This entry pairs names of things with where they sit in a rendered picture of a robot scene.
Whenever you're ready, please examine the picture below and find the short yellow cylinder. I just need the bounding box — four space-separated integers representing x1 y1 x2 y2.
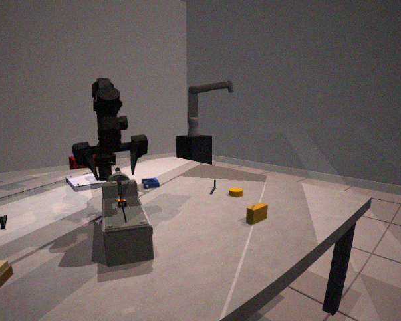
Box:
229 188 243 197

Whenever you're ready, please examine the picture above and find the blue c-clamp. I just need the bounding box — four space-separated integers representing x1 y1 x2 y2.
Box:
141 178 160 188

